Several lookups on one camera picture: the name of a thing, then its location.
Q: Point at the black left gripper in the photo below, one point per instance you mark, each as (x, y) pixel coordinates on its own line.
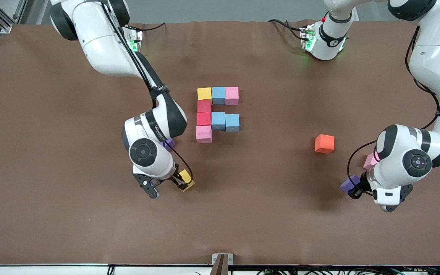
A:
(362, 186)

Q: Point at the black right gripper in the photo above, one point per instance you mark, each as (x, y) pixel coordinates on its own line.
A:
(176, 180)

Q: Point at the yellow foam cube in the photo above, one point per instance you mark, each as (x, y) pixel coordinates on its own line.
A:
(204, 93)
(185, 175)

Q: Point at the purple foam cube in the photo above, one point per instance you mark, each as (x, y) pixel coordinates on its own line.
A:
(169, 143)
(346, 184)

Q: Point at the pink foam cube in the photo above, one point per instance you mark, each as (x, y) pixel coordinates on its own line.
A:
(232, 95)
(369, 162)
(204, 134)

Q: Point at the red foam cube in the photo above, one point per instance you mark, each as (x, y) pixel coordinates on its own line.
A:
(204, 106)
(204, 118)

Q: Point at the light blue foam cube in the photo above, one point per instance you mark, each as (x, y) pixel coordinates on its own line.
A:
(218, 120)
(232, 122)
(218, 95)

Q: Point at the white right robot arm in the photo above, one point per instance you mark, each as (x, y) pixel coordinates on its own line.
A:
(97, 46)

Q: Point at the orange foam cube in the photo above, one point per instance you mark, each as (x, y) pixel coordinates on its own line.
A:
(325, 143)

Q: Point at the brown table mat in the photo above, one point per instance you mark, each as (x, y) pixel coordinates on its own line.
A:
(90, 214)

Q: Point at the metal table edge bracket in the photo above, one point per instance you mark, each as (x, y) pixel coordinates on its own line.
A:
(215, 259)

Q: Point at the aluminium frame profile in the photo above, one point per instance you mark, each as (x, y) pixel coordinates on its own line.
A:
(6, 27)

